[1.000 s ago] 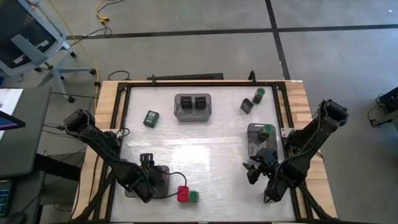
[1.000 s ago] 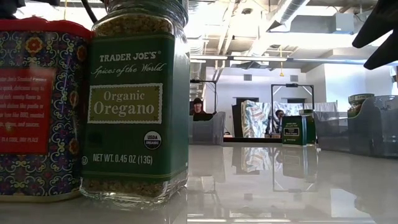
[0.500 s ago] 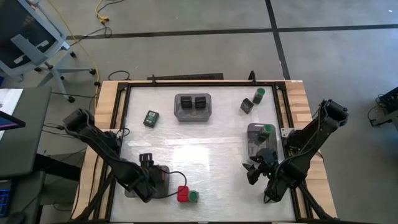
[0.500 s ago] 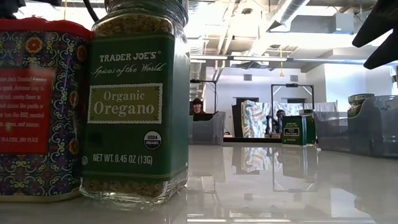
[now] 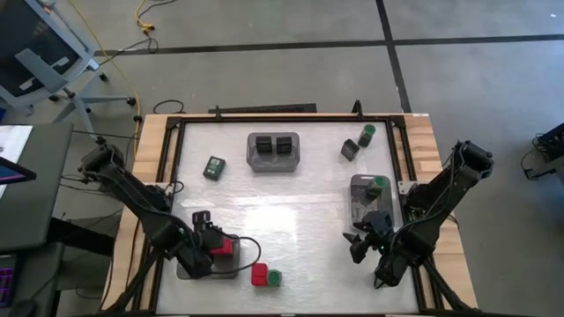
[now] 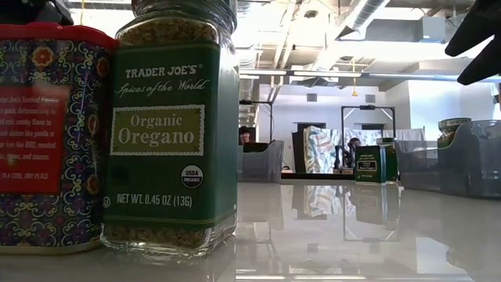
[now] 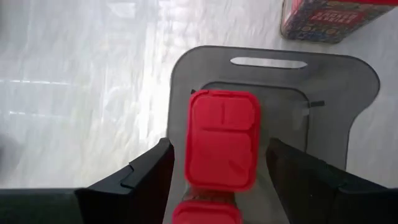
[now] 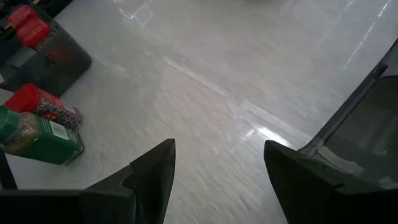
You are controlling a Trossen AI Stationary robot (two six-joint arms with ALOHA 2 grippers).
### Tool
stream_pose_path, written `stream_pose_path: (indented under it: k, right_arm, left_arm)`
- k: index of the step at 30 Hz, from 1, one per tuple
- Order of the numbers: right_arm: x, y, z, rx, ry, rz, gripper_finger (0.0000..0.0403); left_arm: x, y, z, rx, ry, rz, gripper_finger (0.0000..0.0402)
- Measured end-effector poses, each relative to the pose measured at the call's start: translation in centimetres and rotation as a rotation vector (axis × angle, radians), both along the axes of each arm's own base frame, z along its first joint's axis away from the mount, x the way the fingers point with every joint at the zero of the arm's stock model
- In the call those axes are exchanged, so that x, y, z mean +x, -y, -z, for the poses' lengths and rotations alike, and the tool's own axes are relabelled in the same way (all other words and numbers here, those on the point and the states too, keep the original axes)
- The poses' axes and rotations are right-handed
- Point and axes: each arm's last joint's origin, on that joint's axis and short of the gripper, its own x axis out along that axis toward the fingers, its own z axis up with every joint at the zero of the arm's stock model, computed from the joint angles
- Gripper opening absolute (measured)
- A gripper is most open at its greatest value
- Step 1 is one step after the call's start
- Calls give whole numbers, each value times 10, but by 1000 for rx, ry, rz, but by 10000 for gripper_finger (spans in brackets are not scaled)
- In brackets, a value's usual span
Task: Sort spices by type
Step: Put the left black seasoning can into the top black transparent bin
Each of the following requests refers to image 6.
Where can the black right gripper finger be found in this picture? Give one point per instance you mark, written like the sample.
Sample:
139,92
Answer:
481,27
487,64

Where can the red paprika spice tin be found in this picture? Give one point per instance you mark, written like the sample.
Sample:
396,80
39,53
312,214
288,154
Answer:
78,117

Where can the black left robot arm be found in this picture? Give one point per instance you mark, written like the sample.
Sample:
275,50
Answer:
19,9

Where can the black background robot arm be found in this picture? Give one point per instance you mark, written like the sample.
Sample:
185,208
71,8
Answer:
338,156

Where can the grey ceiling air unit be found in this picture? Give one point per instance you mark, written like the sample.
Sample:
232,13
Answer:
403,30

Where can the grey translucent plastic bin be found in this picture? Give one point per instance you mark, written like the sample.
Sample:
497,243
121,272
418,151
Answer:
469,172
266,164

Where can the person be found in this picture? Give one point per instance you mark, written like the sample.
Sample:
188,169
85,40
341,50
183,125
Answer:
354,142
245,137

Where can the black panel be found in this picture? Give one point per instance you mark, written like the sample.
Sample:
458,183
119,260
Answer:
298,152

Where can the black table frame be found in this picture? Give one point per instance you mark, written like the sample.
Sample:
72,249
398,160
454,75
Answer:
313,176

